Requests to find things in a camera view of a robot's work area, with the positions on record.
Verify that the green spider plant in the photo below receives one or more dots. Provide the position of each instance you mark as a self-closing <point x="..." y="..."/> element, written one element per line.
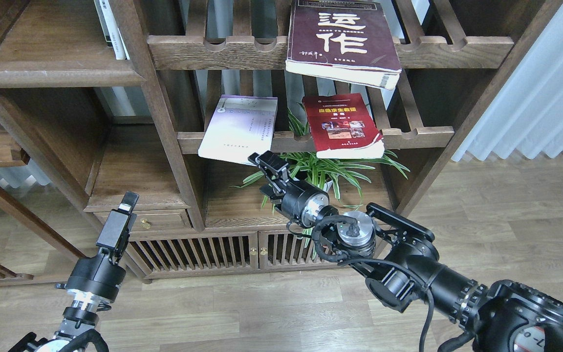
<point x="306" y="166"/>

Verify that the dark red thick book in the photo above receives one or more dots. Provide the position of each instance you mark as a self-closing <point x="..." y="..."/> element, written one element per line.
<point x="344" y="40"/>

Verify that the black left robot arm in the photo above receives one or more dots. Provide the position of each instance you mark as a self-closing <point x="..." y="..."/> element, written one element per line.
<point x="77" y="329"/>

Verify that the white upright books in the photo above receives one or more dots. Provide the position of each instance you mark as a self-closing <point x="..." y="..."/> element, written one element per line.
<point x="110" y="29"/>

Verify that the white pleated curtain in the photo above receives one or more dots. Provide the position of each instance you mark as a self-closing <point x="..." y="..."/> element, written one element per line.
<point x="526" y="117"/>

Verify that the brass drawer knob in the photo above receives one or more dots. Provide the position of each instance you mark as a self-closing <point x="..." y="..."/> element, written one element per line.
<point x="145" y="224"/>

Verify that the red paperback book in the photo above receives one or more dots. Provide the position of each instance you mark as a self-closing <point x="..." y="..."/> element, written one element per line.
<point x="342" y="128"/>

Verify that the dark wooden bookshelf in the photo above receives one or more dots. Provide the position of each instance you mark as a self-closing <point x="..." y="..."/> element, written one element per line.
<point x="98" y="126"/>

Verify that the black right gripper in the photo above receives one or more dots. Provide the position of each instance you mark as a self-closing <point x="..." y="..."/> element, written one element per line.
<point x="298" y="200"/>

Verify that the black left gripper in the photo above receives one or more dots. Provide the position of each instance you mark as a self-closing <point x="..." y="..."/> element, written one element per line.
<point x="98" y="275"/>

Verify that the white plant pot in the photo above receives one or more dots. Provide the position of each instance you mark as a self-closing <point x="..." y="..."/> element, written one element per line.
<point x="326" y="184"/>

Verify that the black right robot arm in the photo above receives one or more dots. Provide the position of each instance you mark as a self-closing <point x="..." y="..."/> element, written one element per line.
<point x="400" y="264"/>

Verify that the white lavender paperback book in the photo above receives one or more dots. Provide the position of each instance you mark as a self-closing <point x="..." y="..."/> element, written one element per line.
<point x="239" y="127"/>

